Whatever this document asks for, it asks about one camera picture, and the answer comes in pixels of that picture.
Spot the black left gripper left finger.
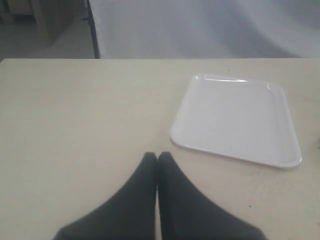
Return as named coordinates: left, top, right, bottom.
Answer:
left=54, top=152, right=157, bottom=240

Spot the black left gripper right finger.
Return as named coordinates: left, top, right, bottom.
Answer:
left=158, top=151, right=252, bottom=240

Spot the white rectangular plastic tray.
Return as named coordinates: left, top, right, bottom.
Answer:
left=170, top=73, right=302, bottom=168

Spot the white backdrop cloth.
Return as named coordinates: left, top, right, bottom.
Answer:
left=89, top=0, right=320, bottom=59

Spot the black backdrop stand pole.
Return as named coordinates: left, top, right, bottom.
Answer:
left=83, top=0, right=100, bottom=59

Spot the beige wooden furniture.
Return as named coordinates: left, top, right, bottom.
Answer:
left=0, top=0, right=86, bottom=46

